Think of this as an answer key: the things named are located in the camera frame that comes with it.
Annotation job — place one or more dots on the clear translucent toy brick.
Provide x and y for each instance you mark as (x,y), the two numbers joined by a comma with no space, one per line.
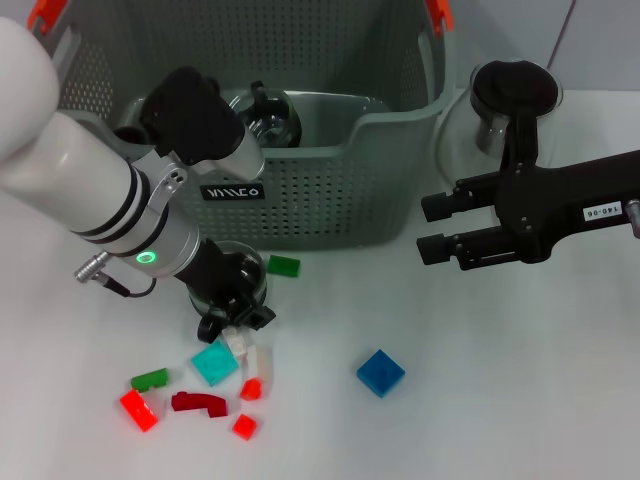
(257,365)

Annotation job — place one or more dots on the long red flat brick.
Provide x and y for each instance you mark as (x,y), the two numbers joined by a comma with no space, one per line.
(140,411)

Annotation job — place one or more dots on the dark red arch brick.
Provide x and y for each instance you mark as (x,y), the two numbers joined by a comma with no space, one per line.
(195,401)

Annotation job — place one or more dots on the bright green toy brick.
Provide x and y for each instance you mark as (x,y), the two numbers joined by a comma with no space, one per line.
(284,265)

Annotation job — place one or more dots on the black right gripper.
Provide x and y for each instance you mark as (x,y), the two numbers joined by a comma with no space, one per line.
(560,200)

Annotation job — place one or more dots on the white toy brick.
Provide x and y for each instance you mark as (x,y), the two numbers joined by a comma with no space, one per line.
(235,342)

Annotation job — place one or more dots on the grey perforated storage bin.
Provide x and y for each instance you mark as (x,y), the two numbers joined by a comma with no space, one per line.
(325,200)

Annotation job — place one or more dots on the blue square toy brick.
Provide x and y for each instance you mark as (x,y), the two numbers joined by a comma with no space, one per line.
(381,374)

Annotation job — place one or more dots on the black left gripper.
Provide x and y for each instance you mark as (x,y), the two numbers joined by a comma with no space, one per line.
(220,280)

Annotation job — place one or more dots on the teal square toy brick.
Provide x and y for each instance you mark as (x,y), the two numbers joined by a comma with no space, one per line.
(215,365)

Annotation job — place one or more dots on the small red sloped brick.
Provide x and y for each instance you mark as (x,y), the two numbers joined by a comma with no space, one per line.
(251,390)

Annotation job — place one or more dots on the small red square brick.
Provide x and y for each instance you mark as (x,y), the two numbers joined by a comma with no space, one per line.
(245,426)

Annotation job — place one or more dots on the glass teacup black sleeve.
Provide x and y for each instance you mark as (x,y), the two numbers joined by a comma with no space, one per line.
(280,125)
(261,280)

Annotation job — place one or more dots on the dark green toy brick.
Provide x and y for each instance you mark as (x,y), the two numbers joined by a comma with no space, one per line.
(150,380)

